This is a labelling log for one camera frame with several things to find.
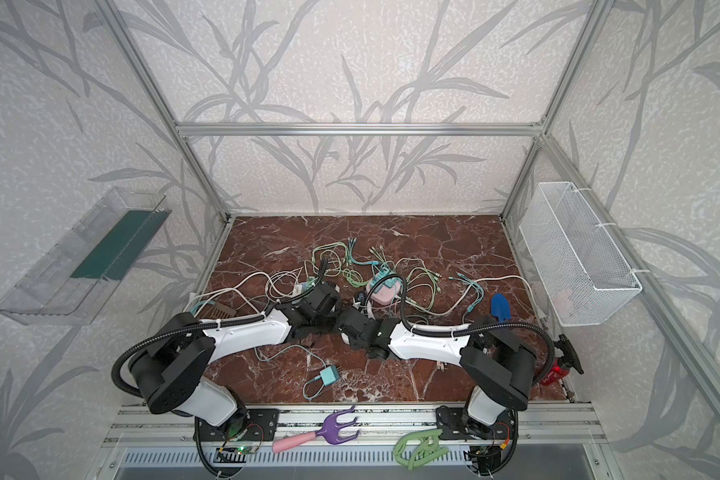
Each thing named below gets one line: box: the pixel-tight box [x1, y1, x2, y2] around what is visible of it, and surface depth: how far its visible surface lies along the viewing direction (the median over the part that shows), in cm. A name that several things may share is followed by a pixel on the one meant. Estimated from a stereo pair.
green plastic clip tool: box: [393, 429, 449, 471], surface depth 72 cm
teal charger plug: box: [319, 365, 339, 386], surface depth 81 cm
